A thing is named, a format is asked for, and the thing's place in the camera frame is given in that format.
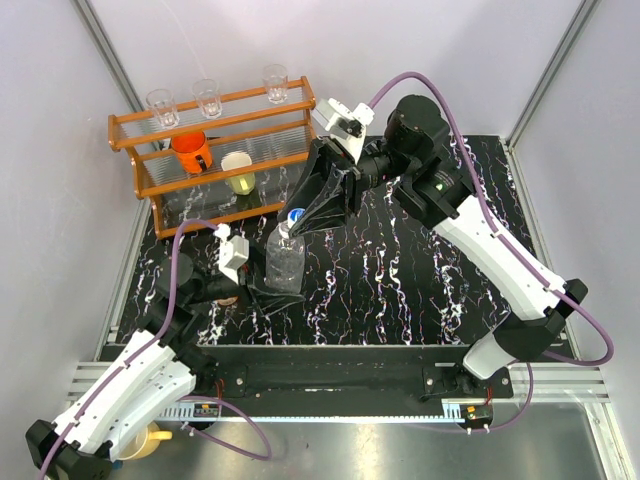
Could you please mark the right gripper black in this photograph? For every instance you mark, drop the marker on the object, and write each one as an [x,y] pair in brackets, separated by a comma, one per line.
[331,208]

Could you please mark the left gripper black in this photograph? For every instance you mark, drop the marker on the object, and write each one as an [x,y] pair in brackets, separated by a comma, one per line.
[267,302]

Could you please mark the clear plastic bottle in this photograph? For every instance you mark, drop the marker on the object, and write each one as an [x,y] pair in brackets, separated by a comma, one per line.
[285,260]

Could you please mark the orange juice bottle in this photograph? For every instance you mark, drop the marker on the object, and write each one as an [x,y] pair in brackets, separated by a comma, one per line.
[227,301]

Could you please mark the small white bottle cap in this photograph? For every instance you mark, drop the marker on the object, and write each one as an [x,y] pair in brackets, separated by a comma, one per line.
[294,216]

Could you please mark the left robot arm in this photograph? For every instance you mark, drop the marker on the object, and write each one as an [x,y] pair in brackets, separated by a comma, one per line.
[159,366]

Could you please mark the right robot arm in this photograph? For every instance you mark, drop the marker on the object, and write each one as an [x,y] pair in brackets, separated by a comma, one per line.
[342,166]

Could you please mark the orange wooden shelf rack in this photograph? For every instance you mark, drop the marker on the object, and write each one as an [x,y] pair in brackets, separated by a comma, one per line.
[258,150]

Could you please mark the right clear glass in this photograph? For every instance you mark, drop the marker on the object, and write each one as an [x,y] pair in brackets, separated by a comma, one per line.
[275,80]

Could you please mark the clear glass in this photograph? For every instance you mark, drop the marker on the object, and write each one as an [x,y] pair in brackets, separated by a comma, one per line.
[275,80]
[163,107]
[207,96]

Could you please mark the orange mug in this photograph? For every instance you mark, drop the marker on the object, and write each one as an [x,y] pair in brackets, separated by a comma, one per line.
[192,151]

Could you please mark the middle clear glass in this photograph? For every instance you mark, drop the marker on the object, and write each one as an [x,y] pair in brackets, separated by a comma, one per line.
[207,96]

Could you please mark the left clear glass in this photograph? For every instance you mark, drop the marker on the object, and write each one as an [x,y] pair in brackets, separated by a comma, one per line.
[163,107]

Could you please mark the yellow mug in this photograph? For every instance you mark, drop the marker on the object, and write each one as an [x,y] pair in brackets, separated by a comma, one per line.
[145,443]

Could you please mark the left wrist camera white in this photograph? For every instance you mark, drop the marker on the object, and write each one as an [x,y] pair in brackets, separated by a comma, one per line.
[233,252]

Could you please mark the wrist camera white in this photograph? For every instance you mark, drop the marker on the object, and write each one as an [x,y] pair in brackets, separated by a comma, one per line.
[233,252]
[347,127]

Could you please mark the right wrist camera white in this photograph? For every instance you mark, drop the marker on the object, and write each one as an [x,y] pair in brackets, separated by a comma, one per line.
[347,127]

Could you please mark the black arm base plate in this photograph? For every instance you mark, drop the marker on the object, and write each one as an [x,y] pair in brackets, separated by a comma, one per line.
[419,372]

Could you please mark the grey slotted cable duct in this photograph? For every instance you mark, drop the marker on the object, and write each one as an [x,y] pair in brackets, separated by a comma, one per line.
[202,412]

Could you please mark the corner aluminium post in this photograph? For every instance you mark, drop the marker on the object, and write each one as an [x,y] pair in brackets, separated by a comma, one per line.
[569,39]
[99,36]

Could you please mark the aluminium front rail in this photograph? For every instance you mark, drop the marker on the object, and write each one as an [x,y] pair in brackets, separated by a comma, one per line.
[523,387]

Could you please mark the right corner aluminium post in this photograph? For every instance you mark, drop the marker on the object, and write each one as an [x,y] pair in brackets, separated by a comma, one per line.
[569,39]

